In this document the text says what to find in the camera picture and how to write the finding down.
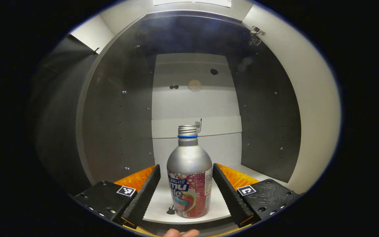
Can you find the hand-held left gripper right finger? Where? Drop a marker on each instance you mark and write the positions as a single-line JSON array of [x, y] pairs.
[[229, 197]]

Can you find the large ceiling light panel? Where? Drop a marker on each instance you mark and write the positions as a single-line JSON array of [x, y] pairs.
[[192, 2]]

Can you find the beige cabinet door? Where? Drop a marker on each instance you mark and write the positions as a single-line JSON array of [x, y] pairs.
[[314, 115]]

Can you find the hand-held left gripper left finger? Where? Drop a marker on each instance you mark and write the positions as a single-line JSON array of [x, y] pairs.
[[143, 196]]

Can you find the grey cabinet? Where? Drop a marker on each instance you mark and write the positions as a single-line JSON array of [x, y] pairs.
[[117, 115]]

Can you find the silver bottle with red label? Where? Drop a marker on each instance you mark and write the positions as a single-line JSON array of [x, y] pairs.
[[189, 164]]

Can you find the metal door hinge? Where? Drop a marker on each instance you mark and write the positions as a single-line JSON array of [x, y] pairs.
[[256, 34]]

